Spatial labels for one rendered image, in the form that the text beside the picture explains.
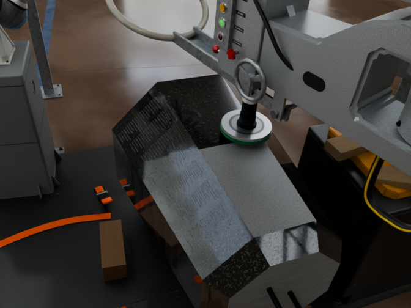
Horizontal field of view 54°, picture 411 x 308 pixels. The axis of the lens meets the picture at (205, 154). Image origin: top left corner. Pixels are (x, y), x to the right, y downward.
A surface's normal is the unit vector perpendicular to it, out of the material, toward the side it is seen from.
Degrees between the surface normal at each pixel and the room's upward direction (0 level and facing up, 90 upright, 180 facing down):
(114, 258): 0
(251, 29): 90
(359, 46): 90
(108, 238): 0
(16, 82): 90
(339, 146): 0
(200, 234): 45
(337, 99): 90
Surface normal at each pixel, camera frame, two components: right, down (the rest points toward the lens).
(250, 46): -0.78, 0.37
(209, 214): -0.60, -0.39
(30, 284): 0.06, -0.75
